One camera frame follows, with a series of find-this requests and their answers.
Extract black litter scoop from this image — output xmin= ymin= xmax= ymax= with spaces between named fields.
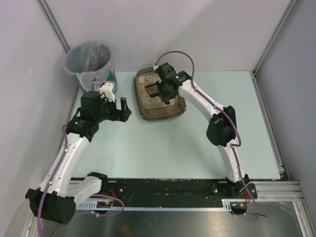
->
xmin=145 ymin=83 xmax=160 ymax=98

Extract brown litter box tray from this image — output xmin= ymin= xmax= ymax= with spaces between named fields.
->
xmin=134 ymin=68 xmax=187 ymax=121

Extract teal trash bin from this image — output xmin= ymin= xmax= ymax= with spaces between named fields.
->
xmin=64 ymin=42 xmax=118 ymax=95

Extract clear plastic bin liner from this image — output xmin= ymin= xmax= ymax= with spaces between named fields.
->
xmin=64 ymin=41 xmax=116 ymax=92

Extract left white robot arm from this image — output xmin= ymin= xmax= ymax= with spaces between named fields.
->
xmin=25 ymin=91 xmax=131 ymax=225

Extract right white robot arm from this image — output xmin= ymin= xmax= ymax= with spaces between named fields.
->
xmin=153 ymin=63 xmax=253 ymax=199

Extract cat litter pellets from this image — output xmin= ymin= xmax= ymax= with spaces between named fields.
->
xmin=138 ymin=74 xmax=167 ymax=109

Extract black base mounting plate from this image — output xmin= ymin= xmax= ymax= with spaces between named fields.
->
xmin=81 ymin=178 xmax=257 ymax=210

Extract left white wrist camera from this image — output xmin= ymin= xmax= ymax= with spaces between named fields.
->
xmin=99 ymin=81 xmax=115 ymax=102

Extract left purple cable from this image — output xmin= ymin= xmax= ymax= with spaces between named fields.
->
xmin=37 ymin=124 xmax=125 ymax=233

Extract purple cable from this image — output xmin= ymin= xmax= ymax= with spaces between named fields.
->
xmin=37 ymin=124 xmax=125 ymax=233
xmin=156 ymin=50 xmax=269 ymax=218

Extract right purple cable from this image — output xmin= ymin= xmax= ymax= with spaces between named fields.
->
xmin=156 ymin=50 xmax=269 ymax=218

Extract grey slotted cable duct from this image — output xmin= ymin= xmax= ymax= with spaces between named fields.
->
xmin=76 ymin=198 xmax=250 ymax=212

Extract aluminium frame rail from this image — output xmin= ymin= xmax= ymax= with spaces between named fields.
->
xmin=253 ymin=181 xmax=304 ymax=201

